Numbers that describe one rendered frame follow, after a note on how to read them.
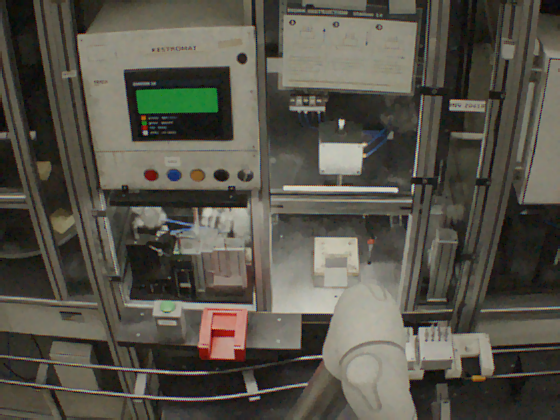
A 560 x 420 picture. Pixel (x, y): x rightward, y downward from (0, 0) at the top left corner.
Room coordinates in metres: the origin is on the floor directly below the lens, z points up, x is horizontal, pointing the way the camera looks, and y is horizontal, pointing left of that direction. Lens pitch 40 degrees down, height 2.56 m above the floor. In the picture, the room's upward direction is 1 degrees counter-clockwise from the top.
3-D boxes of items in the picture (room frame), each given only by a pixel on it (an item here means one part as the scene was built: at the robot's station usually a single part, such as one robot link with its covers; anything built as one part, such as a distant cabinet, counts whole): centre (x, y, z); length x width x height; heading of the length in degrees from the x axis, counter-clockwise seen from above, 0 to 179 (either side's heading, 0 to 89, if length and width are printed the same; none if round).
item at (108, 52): (1.61, 0.25, 1.60); 0.42 x 0.29 x 0.46; 87
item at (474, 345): (1.33, -0.44, 0.84); 0.36 x 0.14 x 0.10; 87
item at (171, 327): (1.41, 0.32, 0.97); 0.08 x 0.08 x 0.12; 87
